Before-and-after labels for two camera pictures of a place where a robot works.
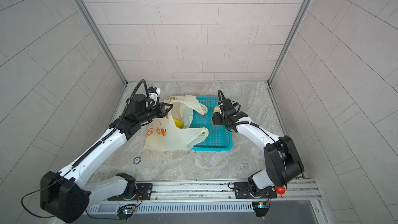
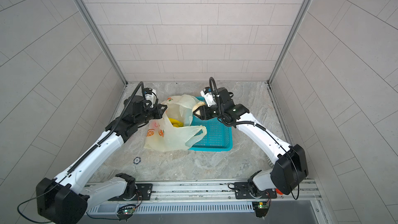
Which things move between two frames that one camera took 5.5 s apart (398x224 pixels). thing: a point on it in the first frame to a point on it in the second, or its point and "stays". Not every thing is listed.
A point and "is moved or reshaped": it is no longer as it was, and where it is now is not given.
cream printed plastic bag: x=172 y=133 stays
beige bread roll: x=217 y=109 is moved or reshaped
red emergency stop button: x=280 y=191 stays
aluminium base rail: x=201 y=197 stays
